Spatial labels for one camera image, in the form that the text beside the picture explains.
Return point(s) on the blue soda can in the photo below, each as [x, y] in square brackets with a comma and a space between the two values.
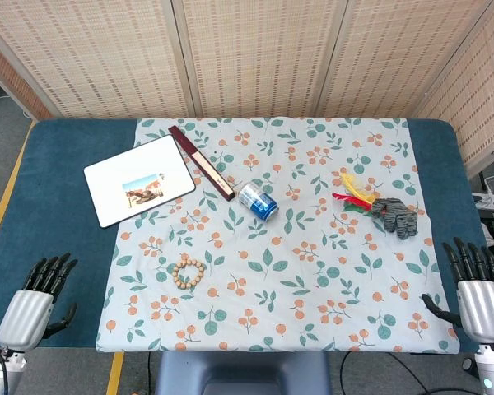
[258, 201]

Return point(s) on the floral patterned tablecloth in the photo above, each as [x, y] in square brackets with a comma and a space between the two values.
[271, 238]

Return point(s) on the colourful feather shuttlecock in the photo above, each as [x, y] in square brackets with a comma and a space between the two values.
[356, 195]

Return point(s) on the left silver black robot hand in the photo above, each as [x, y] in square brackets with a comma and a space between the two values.
[29, 306]

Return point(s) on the dark red folded fan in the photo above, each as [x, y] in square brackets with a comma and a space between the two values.
[201, 163]

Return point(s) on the white picture board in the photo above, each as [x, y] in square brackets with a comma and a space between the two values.
[139, 180]

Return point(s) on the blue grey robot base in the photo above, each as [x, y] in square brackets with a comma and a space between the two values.
[243, 372]

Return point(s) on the grey striped knit glove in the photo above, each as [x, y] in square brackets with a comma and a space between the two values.
[395, 217]

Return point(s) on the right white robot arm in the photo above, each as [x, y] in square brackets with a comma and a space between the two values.
[492, 366]

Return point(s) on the woven bamboo folding screen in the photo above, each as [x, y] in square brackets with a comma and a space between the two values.
[247, 57]

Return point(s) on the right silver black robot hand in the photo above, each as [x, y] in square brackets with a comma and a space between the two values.
[483, 304]

